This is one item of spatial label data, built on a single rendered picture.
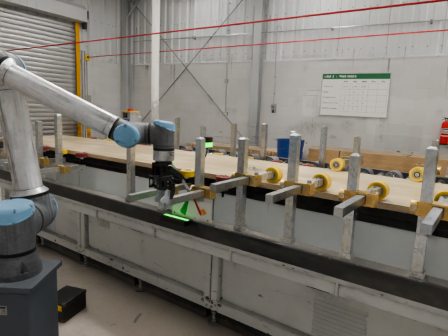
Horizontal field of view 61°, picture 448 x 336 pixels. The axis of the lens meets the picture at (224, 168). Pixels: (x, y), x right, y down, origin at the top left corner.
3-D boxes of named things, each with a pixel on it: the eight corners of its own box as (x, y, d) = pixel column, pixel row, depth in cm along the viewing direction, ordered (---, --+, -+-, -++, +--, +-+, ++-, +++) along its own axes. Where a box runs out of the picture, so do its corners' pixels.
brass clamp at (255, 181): (255, 187, 165) (255, 176, 164) (229, 183, 173) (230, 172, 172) (262, 185, 170) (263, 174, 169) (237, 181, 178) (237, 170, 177)
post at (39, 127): (39, 187, 276) (37, 121, 268) (37, 186, 278) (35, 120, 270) (44, 186, 278) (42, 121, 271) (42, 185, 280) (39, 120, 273)
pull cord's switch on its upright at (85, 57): (87, 153, 420) (85, 50, 402) (79, 152, 428) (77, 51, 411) (94, 153, 426) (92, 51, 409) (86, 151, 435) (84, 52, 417)
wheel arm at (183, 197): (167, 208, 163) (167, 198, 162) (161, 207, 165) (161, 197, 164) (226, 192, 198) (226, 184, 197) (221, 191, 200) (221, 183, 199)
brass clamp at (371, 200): (373, 208, 136) (375, 195, 136) (337, 202, 144) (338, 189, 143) (378, 205, 141) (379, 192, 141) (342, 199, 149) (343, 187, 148)
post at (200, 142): (198, 233, 189) (201, 137, 182) (193, 231, 191) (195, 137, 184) (203, 231, 192) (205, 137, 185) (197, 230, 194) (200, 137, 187)
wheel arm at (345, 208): (343, 218, 119) (344, 207, 119) (332, 215, 121) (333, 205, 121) (383, 193, 159) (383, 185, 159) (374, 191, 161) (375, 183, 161)
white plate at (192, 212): (210, 224, 183) (211, 204, 181) (171, 213, 198) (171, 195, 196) (211, 224, 183) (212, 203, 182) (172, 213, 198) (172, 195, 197)
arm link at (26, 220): (-18, 255, 137) (-21, 207, 134) (6, 238, 154) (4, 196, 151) (25, 255, 138) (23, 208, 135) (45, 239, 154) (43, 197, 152)
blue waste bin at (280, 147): (297, 178, 716) (300, 140, 704) (269, 175, 744) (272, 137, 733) (307, 174, 766) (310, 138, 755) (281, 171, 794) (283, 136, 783)
